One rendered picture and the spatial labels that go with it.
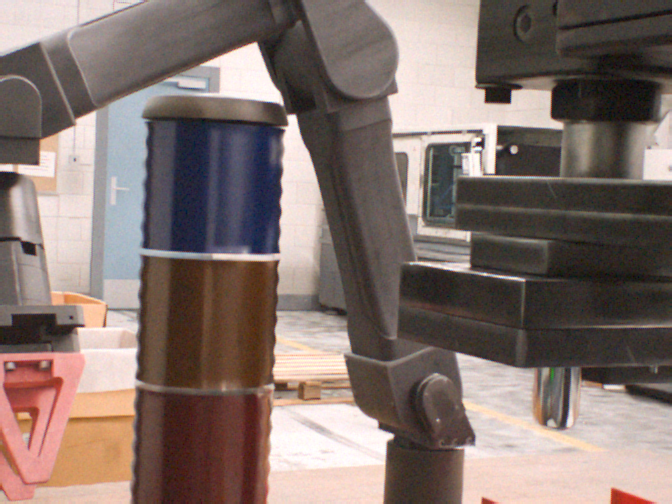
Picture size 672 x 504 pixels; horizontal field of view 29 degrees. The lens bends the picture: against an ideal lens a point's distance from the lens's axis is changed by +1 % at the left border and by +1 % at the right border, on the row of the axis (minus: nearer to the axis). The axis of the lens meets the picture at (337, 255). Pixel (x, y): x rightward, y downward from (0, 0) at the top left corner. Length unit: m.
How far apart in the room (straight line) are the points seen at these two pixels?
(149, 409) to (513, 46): 0.31
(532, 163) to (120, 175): 3.81
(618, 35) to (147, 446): 0.25
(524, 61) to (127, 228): 11.14
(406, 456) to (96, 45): 0.39
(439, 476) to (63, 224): 10.62
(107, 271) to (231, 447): 11.33
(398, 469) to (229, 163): 0.71
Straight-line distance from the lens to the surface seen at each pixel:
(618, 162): 0.60
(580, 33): 0.53
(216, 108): 0.34
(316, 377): 7.09
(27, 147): 0.85
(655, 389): 7.95
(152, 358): 0.35
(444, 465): 1.03
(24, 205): 0.87
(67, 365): 0.81
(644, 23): 0.50
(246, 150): 0.34
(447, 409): 1.00
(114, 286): 11.70
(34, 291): 0.84
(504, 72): 0.60
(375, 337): 0.99
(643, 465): 1.42
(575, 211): 0.56
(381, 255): 0.98
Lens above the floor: 1.17
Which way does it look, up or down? 3 degrees down
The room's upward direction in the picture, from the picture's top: 3 degrees clockwise
